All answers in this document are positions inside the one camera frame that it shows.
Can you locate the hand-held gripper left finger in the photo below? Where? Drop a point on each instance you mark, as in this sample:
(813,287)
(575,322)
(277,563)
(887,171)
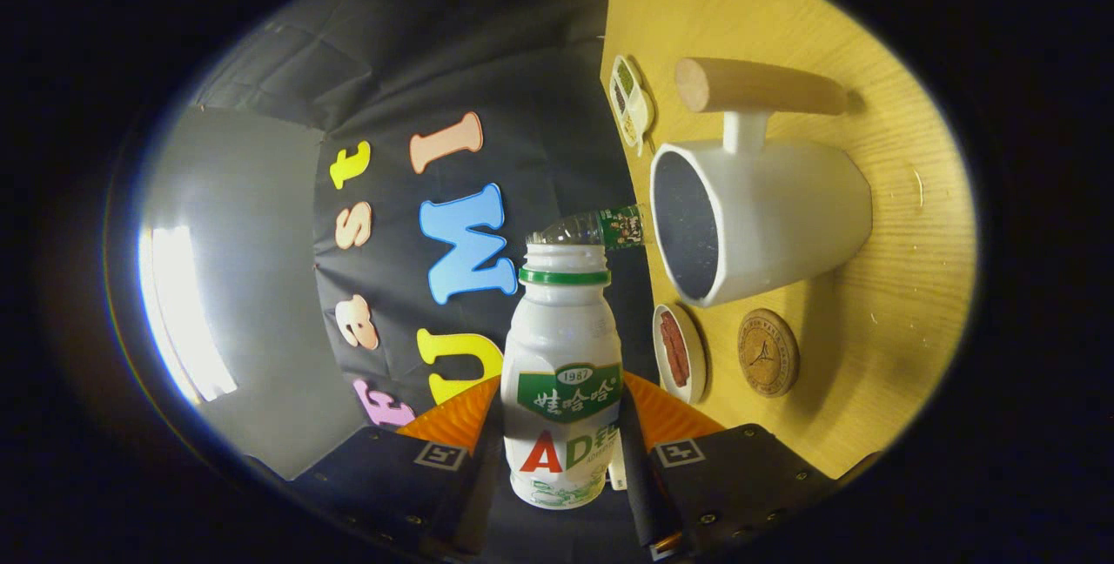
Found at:
(374,477)

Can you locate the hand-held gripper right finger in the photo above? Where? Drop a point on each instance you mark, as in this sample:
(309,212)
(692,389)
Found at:
(748,477)

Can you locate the round cork coaster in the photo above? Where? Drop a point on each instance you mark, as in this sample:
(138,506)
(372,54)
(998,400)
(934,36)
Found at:
(768,353)

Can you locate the white juice bottle green label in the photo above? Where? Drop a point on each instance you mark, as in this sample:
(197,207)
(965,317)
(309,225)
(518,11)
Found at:
(557,329)

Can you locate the clear plastic water bottle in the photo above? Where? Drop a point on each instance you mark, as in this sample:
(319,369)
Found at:
(592,227)

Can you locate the white round plate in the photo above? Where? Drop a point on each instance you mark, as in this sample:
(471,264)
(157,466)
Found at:
(697,355)

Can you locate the red sausage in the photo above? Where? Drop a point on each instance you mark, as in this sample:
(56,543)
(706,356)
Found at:
(681,359)
(667,342)

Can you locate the wooden table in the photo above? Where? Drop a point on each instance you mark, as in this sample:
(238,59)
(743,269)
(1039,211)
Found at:
(870,346)

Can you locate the white divided dish with beans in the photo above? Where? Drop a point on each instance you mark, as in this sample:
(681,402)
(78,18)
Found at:
(640,107)

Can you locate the black backdrop cloth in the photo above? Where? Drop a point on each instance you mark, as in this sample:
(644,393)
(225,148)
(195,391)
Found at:
(522,68)

